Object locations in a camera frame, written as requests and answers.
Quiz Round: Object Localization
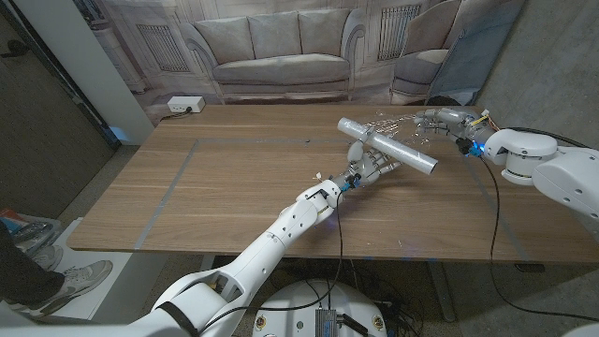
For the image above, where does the clear plastic bag of items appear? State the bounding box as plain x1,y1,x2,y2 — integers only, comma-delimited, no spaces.
0,208,62,254

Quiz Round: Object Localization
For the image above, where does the blue-grey leaning board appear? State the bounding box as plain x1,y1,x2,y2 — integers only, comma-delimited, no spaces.
424,0,528,107

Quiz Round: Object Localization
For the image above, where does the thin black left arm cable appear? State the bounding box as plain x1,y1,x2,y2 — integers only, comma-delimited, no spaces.
198,189,345,334

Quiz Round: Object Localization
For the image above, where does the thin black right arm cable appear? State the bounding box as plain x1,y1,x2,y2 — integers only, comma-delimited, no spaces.
476,154,599,324

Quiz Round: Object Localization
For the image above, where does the white sneaker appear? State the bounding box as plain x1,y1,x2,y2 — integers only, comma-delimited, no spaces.
32,243,66,272
8,259,114,319

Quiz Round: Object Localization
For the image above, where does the silver box on torso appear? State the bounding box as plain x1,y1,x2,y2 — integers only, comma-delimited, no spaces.
314,308,339,337

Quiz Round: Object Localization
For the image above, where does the dark trouser leg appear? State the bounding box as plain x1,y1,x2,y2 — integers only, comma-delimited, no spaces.
0,218,66,305

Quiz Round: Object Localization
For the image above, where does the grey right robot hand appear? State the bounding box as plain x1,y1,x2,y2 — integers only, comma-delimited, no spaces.
414,107,490,147

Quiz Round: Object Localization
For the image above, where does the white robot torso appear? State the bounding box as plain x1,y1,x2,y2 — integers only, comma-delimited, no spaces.
252,279,387,337

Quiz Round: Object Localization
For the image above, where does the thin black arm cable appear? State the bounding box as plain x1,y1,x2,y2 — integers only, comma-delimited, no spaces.
476,154,599,324
198,189,345,334

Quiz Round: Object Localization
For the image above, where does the dark wooden door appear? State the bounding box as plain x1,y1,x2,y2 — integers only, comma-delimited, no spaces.
0,8,118,219

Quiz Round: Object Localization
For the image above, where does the white power strip box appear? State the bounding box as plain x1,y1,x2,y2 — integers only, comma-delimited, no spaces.
167,95,206,114

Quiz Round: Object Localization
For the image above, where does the printed sofa backdrop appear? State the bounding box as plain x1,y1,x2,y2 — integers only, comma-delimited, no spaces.
74,0,525,125

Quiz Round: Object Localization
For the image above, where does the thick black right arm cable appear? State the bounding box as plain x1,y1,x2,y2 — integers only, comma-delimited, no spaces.
507,125,589,149

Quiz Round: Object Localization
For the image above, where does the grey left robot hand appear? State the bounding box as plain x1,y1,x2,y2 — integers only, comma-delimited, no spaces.
329,139,403,191

